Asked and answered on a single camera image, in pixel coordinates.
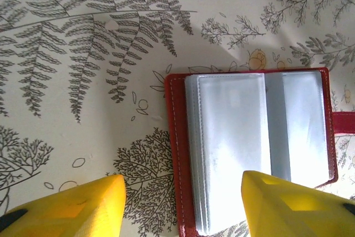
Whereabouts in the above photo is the red leather card holder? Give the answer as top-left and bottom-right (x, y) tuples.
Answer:
(163, 67), (355, 237)

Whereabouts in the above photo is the floral patterned table cover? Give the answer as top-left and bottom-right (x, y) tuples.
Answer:
(0, 0), (355, 237)

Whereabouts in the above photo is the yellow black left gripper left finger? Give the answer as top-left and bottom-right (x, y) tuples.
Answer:
(0, 174), (128, 237)

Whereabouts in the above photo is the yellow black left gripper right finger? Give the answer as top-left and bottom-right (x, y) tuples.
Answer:
(241, 170), (355, 237)

